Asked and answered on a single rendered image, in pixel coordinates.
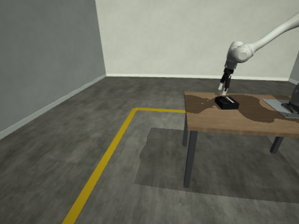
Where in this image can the black lighting desk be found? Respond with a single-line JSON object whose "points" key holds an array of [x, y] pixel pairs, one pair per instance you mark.
{"points": [[226, 103]]}

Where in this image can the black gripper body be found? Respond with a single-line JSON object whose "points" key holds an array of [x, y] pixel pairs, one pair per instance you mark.
{"points": [[228, 72]]}

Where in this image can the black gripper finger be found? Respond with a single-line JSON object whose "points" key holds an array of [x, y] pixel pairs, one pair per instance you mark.
{"points": [[222, 82], [227, 84]]}

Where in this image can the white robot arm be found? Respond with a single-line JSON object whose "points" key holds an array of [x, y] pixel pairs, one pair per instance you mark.
{"points": [[239, 53]]}

